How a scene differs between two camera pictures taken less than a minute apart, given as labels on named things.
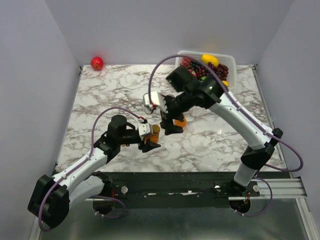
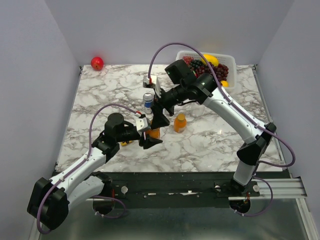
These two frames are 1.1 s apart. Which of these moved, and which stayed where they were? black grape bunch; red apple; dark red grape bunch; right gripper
Moved: right gripper
Stayed: black grape bunch; red apple; dark red grape bunch
